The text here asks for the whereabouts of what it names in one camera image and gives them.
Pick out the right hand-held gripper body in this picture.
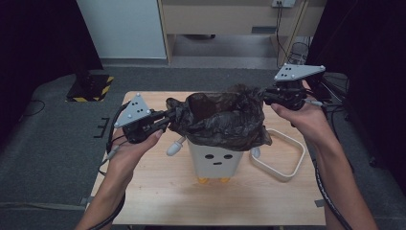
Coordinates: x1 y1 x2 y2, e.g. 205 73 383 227
273 63 327 111

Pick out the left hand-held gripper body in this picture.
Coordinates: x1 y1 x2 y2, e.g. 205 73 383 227
113 92 163 145

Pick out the black plastic trash bag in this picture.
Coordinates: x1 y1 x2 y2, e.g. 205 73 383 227
165 83 273 152

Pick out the white trash bin with face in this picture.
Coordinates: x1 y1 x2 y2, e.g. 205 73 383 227
166 136 261 185

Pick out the white square bin rim ring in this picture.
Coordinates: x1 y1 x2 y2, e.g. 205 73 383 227
248 127 306 183

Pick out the person's right hand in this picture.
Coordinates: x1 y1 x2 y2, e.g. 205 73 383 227
270 80 336 149

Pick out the person's left hand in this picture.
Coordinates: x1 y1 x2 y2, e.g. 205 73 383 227
106 128 165 183

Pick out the grey desk label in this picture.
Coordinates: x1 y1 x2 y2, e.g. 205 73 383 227
251 26 278 35

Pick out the white cabinet panel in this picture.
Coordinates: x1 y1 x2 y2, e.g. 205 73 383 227
76 0 168 60

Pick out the wooden desk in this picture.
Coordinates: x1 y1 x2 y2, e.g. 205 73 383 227
157 0 329 66

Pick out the white power socket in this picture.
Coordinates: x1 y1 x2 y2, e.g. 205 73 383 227
271 0 297 9

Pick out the black curtain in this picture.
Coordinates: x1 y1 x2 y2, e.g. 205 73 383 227
0 0 103 147
304 0 406 196

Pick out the left hand-held gripper cable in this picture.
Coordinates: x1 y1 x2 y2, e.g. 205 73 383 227
88 101 132 230

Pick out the hand-held gripper cable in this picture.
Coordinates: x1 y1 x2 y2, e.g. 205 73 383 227
302 98 353 230
88 101 132 230

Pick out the bundle of cables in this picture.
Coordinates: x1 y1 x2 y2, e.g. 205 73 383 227
287 37 312 66

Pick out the black socket cable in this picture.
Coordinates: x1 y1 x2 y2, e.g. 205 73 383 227
274 2 291 66

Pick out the right hand-held gripper cable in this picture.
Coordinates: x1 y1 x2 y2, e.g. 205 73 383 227
302 98 353 230

